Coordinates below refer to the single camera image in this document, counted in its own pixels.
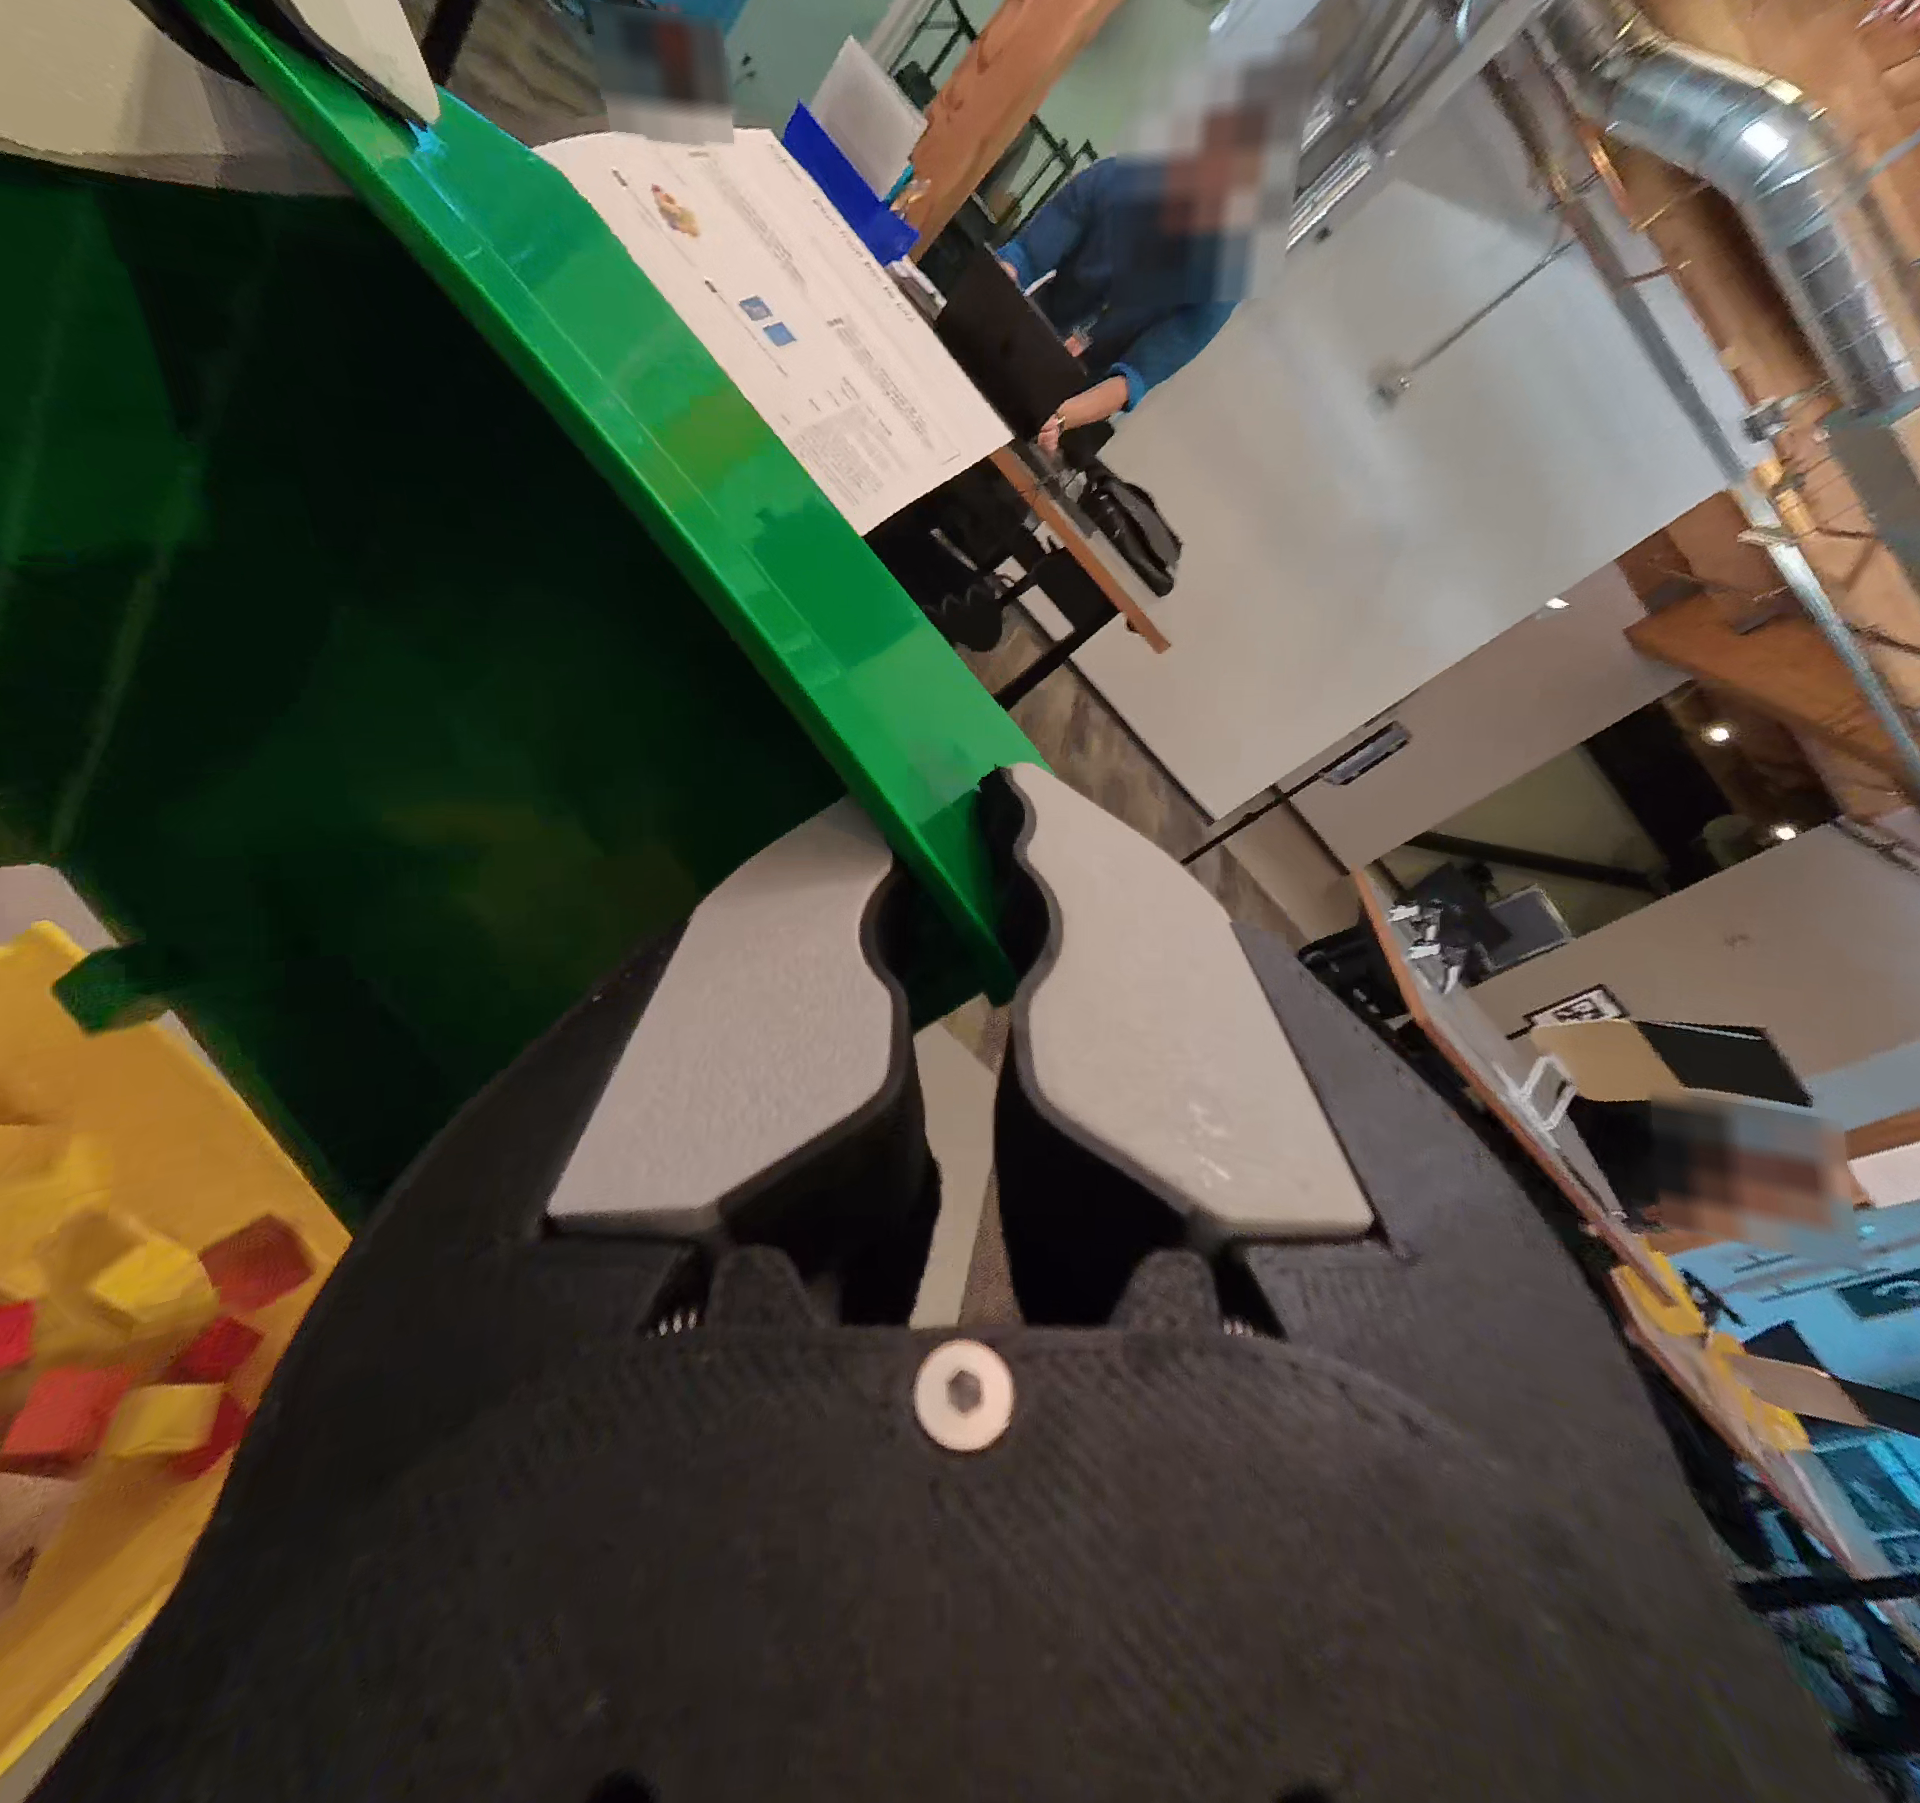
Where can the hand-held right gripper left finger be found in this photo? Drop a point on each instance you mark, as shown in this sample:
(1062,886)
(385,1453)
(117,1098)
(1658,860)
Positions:
(736,1069)

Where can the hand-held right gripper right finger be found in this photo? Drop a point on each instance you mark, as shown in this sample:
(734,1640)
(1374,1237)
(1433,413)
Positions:
(1185,1069)

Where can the green plastic bin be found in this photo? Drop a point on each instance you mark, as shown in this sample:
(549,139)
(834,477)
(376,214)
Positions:
(374,557)

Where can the pile of wooden cubes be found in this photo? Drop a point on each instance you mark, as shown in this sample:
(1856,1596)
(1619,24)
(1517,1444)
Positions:
(136,1293)

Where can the yellow plastic bin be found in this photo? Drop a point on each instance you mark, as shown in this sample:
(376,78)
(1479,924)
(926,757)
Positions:
(90,1082)

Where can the long grey-topped desk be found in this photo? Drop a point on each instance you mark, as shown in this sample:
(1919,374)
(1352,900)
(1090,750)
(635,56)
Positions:
(1500,1082)

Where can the black floor stand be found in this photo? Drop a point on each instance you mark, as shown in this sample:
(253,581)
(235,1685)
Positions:
(1320,776)

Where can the laptop stand with tan board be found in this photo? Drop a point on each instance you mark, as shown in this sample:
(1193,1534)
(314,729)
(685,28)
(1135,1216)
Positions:
(1599,1061)

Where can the wooden desk with black legs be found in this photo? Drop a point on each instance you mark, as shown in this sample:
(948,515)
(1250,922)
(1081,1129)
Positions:
(1088,551)

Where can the black bag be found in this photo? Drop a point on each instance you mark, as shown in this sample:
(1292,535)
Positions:
(1133,529)

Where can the blue plastic bin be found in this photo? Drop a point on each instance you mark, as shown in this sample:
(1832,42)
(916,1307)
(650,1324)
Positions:
(849,175)

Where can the printed instruction sheet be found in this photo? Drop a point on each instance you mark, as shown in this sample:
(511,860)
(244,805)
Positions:
(812,333)

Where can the black laptop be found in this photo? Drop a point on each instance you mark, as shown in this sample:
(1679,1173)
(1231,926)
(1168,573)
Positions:
(1013,342)

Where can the wooden post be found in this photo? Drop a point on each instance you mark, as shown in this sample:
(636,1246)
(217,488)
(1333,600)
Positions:
(1050,35)

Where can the silver air duct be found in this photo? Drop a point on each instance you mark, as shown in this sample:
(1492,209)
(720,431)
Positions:
(1725,137)

